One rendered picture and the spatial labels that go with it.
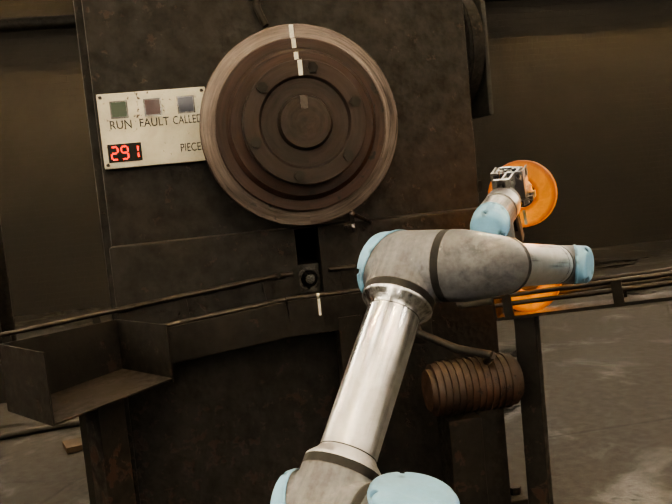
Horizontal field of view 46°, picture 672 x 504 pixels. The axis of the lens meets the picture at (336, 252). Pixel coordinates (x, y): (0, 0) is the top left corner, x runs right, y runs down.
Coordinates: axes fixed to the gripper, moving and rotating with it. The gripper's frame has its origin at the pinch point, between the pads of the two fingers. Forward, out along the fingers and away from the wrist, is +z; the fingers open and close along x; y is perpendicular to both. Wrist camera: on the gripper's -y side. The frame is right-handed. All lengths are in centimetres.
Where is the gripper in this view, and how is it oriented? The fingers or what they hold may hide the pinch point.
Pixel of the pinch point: (521, 185)
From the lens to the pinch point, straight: 189.9
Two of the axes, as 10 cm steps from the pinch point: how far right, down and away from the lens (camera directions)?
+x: -9.0, 0.4, 4.3
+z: 3.9, -3.7, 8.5
